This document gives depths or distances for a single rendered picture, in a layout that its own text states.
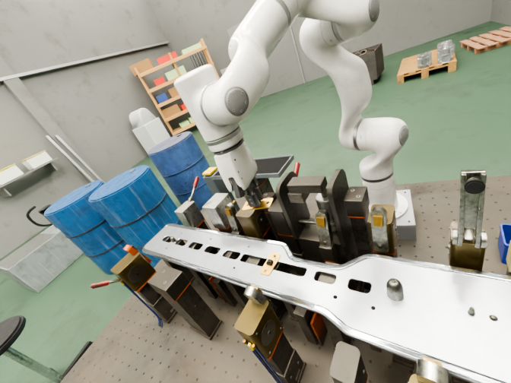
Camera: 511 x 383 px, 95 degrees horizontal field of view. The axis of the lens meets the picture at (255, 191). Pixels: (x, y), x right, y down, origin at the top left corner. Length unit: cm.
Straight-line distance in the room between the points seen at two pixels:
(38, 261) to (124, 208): 213
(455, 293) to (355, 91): 58
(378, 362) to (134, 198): 222
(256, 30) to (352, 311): 64
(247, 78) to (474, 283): 61
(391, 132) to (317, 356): 76
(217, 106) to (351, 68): 50
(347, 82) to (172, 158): 262
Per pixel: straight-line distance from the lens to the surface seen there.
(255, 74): 46
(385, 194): 108
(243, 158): 54
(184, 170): 322
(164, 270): 97
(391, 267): 70
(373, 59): 615
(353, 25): 73
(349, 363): 61
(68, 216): 313
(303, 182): 72
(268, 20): 60
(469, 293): 68
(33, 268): 447
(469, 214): 66
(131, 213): 258
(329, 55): 83
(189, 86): 49
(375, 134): 91
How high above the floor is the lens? 155
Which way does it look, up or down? 29 degrees down
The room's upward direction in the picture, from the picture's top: 25 degrees counter-clockwise
